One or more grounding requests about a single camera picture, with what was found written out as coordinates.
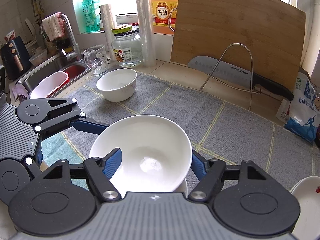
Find white plate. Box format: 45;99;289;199
290;176;320;239

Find white bowl pink flowers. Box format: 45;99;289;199
174;179;188;197

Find steel kitchen faucet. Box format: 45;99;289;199
39;12;83;62

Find grey checked cloth mat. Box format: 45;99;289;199
39;64;320;193

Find red white sink basin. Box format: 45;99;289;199
29;64;89;99

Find clear glass mug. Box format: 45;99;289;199
84;44;110;76

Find glass jar green lid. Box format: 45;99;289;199
112;24;143;68

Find green dish soap bottle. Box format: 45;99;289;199
81;0;100;33

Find pink white dish towel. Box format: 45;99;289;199
42;12;66;42

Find white blue salt bag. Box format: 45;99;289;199
276;69;319;144

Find tall plastic wrap roll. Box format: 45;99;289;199
136;0;156;67

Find orange cooking wine jug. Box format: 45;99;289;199
151;0;178;35

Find bamboo cutting board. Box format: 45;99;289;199
171;0;305;90

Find metal wire board stand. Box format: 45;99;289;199
200;42;254;110

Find santoku knife black handle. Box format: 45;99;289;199
187;56;294;101

